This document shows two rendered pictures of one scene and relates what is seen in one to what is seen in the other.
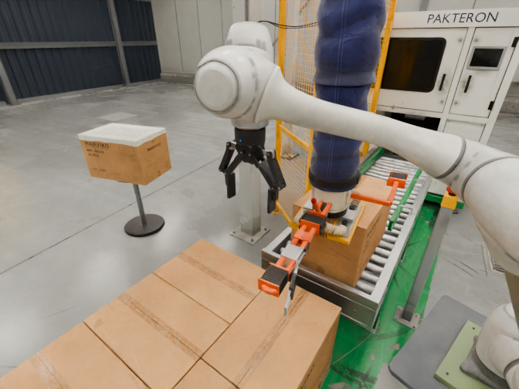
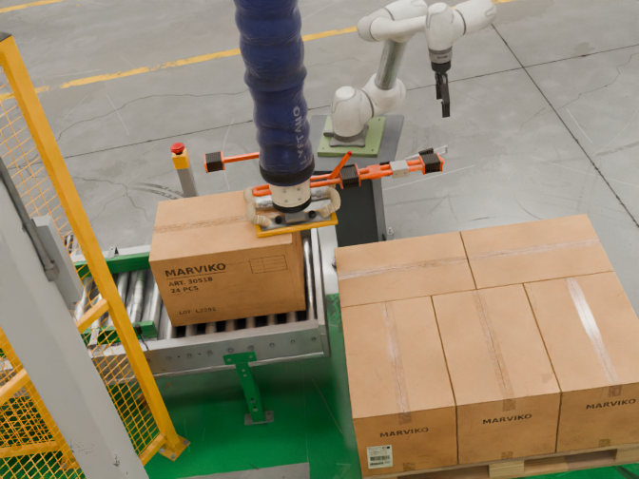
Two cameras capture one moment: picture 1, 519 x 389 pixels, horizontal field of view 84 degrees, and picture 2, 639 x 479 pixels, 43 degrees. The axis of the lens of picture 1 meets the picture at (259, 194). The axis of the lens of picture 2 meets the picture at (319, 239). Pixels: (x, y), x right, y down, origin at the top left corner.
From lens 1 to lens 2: 3.55 m
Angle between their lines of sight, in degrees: 92
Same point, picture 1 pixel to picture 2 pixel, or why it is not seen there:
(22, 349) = not seen: outside the picture
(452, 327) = (327, 160)
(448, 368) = (368, 150)
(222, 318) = (432, 304)
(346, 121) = not seen: hidden behind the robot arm
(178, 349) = (488, 305)
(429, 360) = (367, 161)
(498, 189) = (411, 12)
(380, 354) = not seen: hidden behind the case
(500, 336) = (359, 106)
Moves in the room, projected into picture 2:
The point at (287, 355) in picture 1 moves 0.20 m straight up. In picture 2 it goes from (415, 250) to (413, 218)
